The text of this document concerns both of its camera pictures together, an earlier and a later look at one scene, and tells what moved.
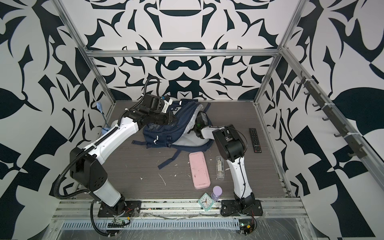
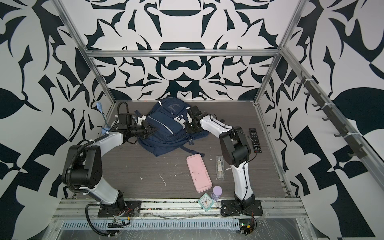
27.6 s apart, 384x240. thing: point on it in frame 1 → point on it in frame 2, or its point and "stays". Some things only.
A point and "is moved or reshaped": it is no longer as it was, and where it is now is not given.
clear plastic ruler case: [220, 167] stays
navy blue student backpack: [178, 135] is moved or reshaped
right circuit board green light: [246, 226] stays
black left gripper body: [159, 117] → [142, 130]
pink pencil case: [200, 170] stays
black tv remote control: [255, 143] stays
